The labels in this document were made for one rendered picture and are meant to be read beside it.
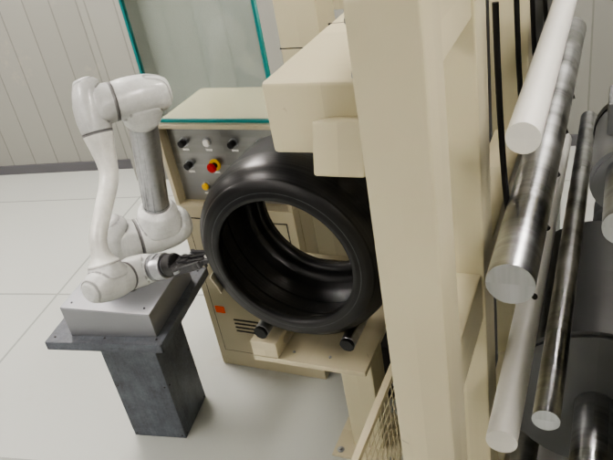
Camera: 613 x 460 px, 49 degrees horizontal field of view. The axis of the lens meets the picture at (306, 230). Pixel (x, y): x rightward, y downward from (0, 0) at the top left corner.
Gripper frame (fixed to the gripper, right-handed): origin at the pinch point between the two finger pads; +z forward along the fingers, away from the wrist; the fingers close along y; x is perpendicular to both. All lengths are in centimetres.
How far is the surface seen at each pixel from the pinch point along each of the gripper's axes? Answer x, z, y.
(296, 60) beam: -55, 67, -24
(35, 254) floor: 44, -263, 127
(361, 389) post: 80, 10, 25
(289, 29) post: -53, 41, 26
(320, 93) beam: -50, 76, -36
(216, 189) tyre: -25.7, 21.0, -9.2
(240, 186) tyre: -25.9, 30.6, -11.5
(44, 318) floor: 59, -205, 69
